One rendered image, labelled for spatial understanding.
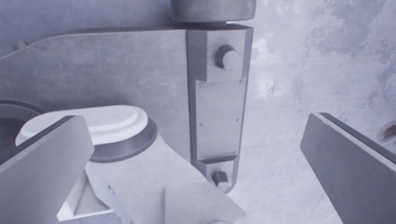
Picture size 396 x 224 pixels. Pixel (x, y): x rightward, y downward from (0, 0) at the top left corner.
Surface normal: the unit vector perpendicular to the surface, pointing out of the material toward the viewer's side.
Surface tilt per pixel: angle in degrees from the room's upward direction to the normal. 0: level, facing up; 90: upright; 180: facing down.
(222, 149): 0
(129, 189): 90
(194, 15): 37
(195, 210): 115
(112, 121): 90
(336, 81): 0
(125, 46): 0
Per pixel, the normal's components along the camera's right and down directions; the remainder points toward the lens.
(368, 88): 0.19, 0.47
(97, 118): -0.01, -0.88
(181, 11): -0.69, 0.38
